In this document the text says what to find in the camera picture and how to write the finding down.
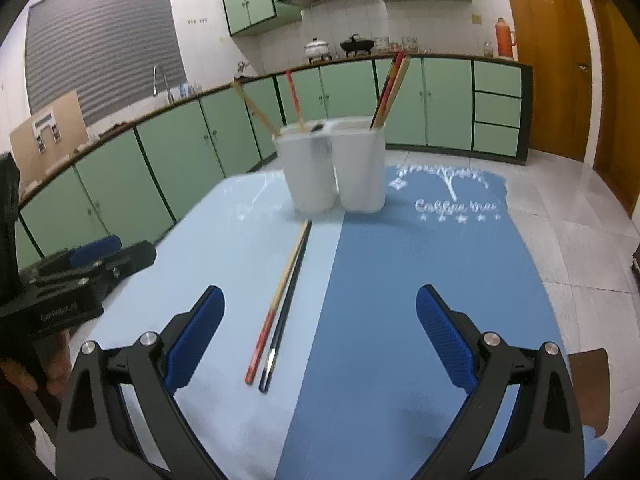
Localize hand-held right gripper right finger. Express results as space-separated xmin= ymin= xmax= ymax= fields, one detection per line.
xmin=415 ymin=284 xmax=586 ymax=480

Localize brown wooden chair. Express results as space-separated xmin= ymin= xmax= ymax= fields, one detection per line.
xmin=567 ymin=350 xmax=612 ymax=438

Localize person's left hand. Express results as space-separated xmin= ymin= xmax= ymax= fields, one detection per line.
xmin=0 ymin=332 xmax=73 ymax=397

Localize orange thermos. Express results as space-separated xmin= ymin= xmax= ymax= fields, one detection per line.
xmin=495 ymin=17 xmax=518 ymax=58

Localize cardboard box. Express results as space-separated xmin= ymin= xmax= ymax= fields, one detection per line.
xmin=9 ymin=90 xmax=88 ymax=183

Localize plain wooden chopstick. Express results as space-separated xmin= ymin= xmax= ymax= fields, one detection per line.
xmin=376 ymin=55 xmax=412 ymax=130

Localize green kitchen counter cabinets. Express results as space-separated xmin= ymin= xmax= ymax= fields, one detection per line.
xmin=15 ymin=55 xmax=533 ymax=271

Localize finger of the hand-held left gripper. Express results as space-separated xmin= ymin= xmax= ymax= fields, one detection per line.
xmin=87 ymin=240 xmax=157 ymax=306
xmin=35 ymin=235 xmax=123 ymax=281

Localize black chopstick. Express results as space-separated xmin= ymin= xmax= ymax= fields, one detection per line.
xmin=258 ymin=221 xmax=313 ymax=393
xmin=369 ymin=60 xmax=396 ymax=130

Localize grey window blind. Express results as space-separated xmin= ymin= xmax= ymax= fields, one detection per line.
xmin=25 ymin=0 xmax=188 ymax=128

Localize black wok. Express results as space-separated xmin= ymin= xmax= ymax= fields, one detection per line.
xmin=340 ymin=33 xmax=376 ymax=56

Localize metal faucet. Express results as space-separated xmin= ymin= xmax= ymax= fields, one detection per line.
xmin=152 ymin=64 xmax=173 ymax=106

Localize dark blue printed mat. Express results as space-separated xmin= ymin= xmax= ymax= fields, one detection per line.
xmin=272 ymin=162 xmax=608 ymax=480

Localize wooden door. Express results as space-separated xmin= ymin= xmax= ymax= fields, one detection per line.
xmin=580 ymin=0 xmax=640 ymax=218
xmin=498 ymin=0 xmax=593 ymax=162

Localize light blue mat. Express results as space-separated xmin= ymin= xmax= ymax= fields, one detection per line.
xmin=30 ymin=170 xmax=346 ymax=480

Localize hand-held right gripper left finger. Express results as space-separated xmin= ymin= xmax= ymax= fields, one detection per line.
xmin=54 ymin=285 xmax=226 ymax=480

